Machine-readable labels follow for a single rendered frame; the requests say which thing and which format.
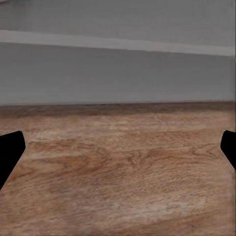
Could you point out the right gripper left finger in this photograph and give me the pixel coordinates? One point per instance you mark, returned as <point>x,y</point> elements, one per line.
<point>12,146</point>

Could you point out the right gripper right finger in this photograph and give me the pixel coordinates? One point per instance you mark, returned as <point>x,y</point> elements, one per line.
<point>228,146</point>

